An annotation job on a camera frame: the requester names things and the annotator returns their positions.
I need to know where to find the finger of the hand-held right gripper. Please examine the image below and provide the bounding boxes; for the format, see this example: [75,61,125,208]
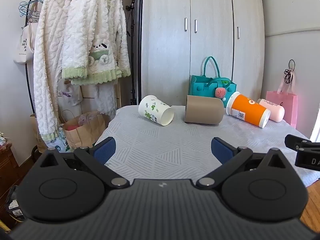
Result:
[285,134,320,153]

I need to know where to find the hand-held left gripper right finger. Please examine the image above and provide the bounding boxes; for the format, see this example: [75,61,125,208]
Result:
[196,137,288,189]

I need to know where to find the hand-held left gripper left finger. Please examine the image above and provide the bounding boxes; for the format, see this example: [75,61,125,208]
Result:
[39,136,131,189]

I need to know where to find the pink cup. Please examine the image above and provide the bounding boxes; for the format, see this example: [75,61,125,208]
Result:
[257,98,285,123]

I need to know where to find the brown cup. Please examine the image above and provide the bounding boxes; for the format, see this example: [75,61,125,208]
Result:
[184,95,224,125]

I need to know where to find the orange cup with white lid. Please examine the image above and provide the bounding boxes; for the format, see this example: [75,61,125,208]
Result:
[226,91,271,128]

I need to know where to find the white cup with leaf print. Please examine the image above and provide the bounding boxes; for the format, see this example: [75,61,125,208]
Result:
[138,95,175,127]

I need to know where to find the brown paper bag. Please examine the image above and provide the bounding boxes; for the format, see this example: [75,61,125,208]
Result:
[61,110,110,151]

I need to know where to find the pink paper gift bag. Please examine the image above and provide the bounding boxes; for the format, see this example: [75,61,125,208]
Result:
[265,69,298,129]

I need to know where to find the green and white plastic bag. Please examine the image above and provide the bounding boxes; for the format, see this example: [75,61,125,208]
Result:
[47,130,69,153]

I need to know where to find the strawberry plush charm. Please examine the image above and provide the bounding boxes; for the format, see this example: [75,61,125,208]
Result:
[213,87,227,101]

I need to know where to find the white patterned tablecloth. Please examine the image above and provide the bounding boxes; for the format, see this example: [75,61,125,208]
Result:
[94,104,320,188]

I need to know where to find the small white printed bag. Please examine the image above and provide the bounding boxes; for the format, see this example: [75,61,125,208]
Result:
[57,80,83,107]

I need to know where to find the teal felt handbag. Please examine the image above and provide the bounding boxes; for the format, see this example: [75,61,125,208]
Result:
[188,56,237,107]

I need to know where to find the dark wooden cabinet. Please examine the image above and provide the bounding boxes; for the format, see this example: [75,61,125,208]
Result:
[0,142,36,230]

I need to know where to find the black pole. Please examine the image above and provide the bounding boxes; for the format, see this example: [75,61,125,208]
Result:
[137,0,145,101]

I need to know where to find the black bag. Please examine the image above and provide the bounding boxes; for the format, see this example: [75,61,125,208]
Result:
[5,185,26,222]

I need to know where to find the black metal clothes rack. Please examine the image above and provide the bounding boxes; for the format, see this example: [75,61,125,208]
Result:
[24,0,80,117]

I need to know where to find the white fluffy robe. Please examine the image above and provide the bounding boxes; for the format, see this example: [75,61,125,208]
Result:
[33,0,118,143]

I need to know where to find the white fleece jacket green trim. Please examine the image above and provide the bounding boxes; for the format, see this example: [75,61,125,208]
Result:
[61,0,131,86]

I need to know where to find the grey wooden wardrobe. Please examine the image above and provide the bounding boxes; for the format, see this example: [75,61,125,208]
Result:
[141,0,265,107]

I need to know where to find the cream canvas tote bag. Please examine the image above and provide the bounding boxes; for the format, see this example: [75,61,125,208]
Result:
[13,0,41,65]

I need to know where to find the ring light stand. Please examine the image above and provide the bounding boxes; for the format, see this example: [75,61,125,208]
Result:
[125,0,140,106]

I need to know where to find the blue wire hangers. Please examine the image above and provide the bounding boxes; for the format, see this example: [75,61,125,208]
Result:
[18,1,41,23]

